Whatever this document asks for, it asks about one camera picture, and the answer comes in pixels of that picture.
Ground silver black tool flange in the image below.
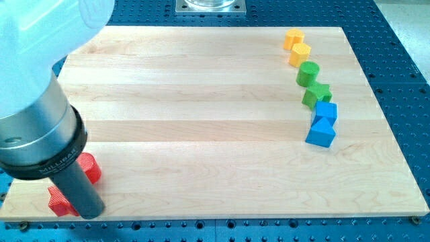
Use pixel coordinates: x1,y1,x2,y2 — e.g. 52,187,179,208
1,75,87,180

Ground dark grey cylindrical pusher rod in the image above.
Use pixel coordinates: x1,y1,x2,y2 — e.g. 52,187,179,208
49,161,105,219

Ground red star block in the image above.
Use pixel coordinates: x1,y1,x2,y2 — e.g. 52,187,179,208
48,186,79,216

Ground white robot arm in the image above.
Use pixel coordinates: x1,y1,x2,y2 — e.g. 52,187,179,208
1,0,115,219

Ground green star block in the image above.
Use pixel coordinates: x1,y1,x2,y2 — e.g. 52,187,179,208
302,82,333,110

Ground red cylinder block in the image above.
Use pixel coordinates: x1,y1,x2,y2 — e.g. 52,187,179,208
77,153,102,184

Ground brass board clamp left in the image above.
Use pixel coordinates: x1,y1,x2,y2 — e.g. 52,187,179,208
18,221,30,232

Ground brass board clamp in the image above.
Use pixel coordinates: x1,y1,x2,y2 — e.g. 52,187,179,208
18,221,30,232
409,216,421,225

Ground light wooden board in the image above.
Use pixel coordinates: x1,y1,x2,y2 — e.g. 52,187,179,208
0,26,430,223

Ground blue triangle block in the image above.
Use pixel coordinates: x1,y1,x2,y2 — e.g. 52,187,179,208
305,118,337,148

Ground green cylinder block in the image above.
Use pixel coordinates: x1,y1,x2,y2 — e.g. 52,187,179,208
296,61,320,87

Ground yellow hexagon block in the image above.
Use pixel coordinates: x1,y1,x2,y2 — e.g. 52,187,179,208
288,43,311,67

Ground blue cube block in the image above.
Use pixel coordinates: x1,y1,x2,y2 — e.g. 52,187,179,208
311,101,338,126

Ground yellow heart block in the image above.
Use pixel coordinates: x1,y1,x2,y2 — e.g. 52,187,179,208
283,28,305,50

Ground brass board clamp right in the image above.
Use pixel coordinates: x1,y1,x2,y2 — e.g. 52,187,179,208
409,216,421,225

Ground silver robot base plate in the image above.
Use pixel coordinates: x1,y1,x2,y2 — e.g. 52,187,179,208
175,0,247,16

